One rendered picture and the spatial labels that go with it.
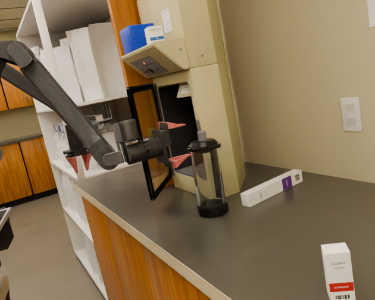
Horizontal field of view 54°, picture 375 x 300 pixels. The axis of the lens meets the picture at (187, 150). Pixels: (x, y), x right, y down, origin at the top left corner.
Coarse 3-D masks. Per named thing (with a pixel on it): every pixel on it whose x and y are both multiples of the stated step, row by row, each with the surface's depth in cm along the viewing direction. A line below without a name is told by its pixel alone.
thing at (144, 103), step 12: (144, 96) 136; (132, 108) 122; (144, 108) 134; (156, 108) 149; (144, 120) 132; (156, 120) 147; (144, 132) 130; (144, 168) 126; (156, 168) 137; (168, 168) 154; (156, 180) 135
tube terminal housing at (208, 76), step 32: (160, 0) 128; (192, 0) 121; (192, 32) 122; (192, 64) 123; (224, 64) 141; (192, 96) 126; (224, 96) 133; (224, 128) 131; (224, 160) 132; (192, 192) 146
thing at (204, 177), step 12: (216, 144) 115; (192, 156) 116; (204, 156) 113; (216, 156) 115; (192, 168) 118; (204, 168) 114; (216, 168) 115; (204, 180) 115; (216, 180) 115; (204, 192) 116; (216, 192) 116; (204, 204) 117; (216, 204) 116
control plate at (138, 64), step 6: (138, 60) 135; (144, 60) 132; (150, 60) 129; (138, 66) 141; (144, 66) 137; (150, 66) 134; (156, 66) 131; (150, 72) 140; (156, 72) 137; (162, 72) 133
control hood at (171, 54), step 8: (168, 40) 119; (176, 40) 120; (184, 40) 121; (144, 48) 123; (152, 48) 119; (160, 48) 117; (168, 48) 119; (176, 48) 120; (184, 48) 121; (128, 56) 137; (136, 56) 132; (144, 56) 128; (152, 56) 125; (160, 56) 121; (168, 56) 119; (176, 56) 120; (184, 56) 121; (128, 64) 145; (160, 64) 128; (168, 64) 124; (176, 64) 121; (184, 64) 122; (168, 72) 131
